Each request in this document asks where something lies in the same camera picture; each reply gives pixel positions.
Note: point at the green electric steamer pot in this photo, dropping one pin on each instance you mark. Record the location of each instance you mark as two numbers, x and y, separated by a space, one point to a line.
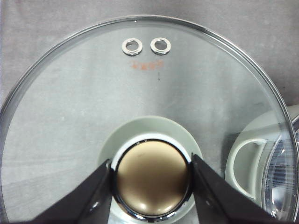
263 162

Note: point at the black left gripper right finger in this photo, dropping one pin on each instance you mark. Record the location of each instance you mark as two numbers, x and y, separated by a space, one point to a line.
219 202

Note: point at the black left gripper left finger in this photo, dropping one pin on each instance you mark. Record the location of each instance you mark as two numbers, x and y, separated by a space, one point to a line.
87 202

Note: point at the glass steamer lid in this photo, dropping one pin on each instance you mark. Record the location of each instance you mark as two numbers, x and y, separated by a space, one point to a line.
145 94

